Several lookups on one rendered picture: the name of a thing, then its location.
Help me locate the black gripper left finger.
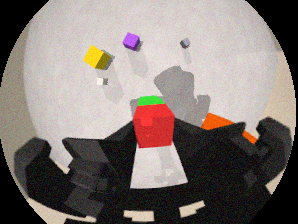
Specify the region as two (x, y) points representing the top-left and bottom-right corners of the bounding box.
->
(63, 120), (137, 188)

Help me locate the yellow block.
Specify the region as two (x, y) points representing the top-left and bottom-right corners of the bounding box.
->
(84, 45), (110, 69)

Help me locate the purple block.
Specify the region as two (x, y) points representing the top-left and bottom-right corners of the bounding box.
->
(122, 32), (140, 51)

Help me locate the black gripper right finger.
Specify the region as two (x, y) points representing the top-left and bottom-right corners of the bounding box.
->
(172, 117), (246, 183)

